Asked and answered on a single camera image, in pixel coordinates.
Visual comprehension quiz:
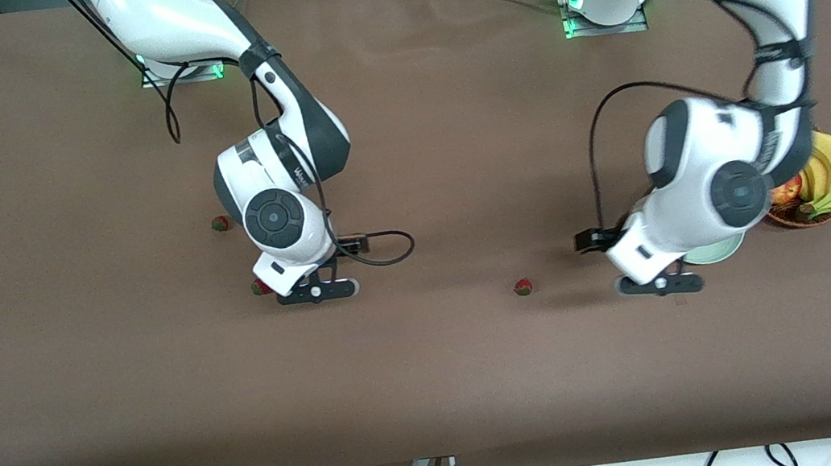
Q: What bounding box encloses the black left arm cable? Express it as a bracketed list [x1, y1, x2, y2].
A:
[566, 0, 831, 237]

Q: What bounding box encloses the pale green round plate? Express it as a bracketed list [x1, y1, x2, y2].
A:
[679, 234, 749, 269]

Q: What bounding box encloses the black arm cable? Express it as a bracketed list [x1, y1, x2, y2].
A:
[76, 0, 418, 304]
[566, 0, 831, 237]

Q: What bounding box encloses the red apple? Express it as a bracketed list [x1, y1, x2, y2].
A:
[768, 175, 806, 208]

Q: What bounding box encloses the brown wicker basket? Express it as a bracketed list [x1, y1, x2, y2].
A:
[759, 193, 831, 235]

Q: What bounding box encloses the brown table cover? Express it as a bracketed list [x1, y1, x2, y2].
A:
[0, 0, 831, 466]

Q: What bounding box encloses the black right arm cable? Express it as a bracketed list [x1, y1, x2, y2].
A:
[76, 0, 418, 304]

